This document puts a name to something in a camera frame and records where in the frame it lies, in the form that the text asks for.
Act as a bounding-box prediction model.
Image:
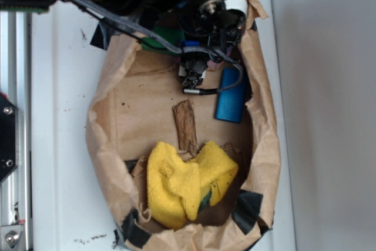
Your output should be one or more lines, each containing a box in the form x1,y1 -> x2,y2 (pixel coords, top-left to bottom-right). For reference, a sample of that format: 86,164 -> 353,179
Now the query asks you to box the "grey braided cable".
0,0 -> 246,96

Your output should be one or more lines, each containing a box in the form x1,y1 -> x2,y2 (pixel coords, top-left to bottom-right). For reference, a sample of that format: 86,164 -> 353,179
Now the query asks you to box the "black tape strip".
231,189 -> 270,235
114,208 -> 152,249
90,22 -> 121,51

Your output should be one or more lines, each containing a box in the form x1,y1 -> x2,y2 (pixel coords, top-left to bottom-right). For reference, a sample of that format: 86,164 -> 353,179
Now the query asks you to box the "brown bark piece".
172,99 -> 198,157

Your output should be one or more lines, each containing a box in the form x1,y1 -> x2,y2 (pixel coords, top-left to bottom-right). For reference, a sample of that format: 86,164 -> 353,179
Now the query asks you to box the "aluminium frame rail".
1,11 -> 33,250

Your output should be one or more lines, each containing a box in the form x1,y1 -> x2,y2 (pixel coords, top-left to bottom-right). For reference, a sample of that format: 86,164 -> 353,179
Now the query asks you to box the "blue wooden block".
215,68 -> 248,123

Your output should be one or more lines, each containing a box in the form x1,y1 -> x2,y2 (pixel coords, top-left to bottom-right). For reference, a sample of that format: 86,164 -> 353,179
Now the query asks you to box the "yellow knitted cloth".
146,141 -> 239,230

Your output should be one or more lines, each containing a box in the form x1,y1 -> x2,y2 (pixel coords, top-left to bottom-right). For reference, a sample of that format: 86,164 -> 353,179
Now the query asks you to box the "green wooden block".
141,25 -> 186,56

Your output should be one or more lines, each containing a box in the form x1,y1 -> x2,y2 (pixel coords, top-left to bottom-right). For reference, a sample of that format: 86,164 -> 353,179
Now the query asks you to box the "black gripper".
176,0 -> 248,54

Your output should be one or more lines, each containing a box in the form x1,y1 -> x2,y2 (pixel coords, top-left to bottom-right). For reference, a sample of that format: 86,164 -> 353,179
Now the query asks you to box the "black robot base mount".
0,93 -> 17,184

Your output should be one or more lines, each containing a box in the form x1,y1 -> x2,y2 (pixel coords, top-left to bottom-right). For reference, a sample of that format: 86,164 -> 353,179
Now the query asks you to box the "brown paper bag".
86,0 -> 281,250

